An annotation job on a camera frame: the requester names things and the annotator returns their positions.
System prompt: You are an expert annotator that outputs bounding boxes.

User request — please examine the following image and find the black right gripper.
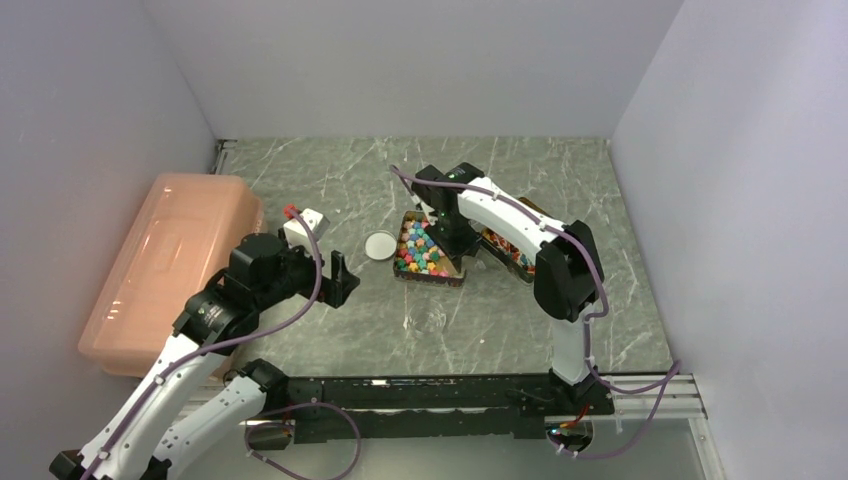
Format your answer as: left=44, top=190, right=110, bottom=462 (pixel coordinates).
left=424, top=214, right=482, bottom=272

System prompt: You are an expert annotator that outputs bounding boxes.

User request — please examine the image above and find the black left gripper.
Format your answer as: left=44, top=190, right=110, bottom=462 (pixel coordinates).
left=253, top=229, right=358, bottom=312

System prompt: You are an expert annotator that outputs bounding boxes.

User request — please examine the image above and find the gold tin of star candies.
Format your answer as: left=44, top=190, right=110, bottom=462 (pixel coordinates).
left=392, top=211, right=466, bottom=288

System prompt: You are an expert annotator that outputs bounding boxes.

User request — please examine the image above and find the clear plastic jar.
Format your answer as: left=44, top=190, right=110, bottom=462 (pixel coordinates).
left=403, top=298, right=447, bottom=338

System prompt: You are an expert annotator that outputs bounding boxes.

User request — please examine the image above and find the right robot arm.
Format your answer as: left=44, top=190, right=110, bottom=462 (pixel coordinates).
left=394, top=163, right=609, bottom=415

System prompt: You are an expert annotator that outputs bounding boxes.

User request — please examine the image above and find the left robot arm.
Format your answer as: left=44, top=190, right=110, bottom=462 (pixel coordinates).
left=49, top=233, right=360, bottom=479

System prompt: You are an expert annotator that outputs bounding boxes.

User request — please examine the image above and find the white jar lid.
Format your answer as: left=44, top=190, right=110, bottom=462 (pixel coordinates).
left=364, top=231, right=397, bottom=261

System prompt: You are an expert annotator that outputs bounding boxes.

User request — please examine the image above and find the gold tin of lollipops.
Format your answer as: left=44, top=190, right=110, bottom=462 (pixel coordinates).
left=475, top=195, right=551, bottom=284

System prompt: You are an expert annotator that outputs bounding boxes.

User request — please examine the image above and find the pink plastic storage box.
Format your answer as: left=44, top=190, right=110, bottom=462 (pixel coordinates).
left=78, top=173, right=265, bottom=378

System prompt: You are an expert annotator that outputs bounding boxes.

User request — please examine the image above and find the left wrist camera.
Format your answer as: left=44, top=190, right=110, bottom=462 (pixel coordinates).
left=283, top=205, right=330, bottom=247

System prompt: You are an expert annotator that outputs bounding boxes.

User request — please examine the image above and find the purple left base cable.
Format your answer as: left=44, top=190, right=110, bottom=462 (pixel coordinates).
left=243, top=400, right=364, bottom=480

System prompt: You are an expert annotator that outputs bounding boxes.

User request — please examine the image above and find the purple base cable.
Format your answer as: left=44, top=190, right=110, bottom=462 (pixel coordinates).
left=553, top=370, right=670, bottom=462
left=243, top=400, right=364, bottom=480

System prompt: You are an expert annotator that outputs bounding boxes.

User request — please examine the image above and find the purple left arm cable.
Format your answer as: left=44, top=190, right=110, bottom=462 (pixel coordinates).
left=79, top=208, right=326, bottom=480

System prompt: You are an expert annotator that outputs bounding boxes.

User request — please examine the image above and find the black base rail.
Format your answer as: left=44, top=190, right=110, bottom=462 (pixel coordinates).
left=260, top=373, right=613, bottom=444

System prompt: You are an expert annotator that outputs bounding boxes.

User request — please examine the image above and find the aluminium frame rail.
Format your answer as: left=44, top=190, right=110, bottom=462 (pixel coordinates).
left=588, top=374, right=727, bottom=479

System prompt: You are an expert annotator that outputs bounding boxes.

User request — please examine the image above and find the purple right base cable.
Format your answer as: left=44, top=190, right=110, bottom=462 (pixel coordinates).
left=553, top=370, right=670, bottom=462

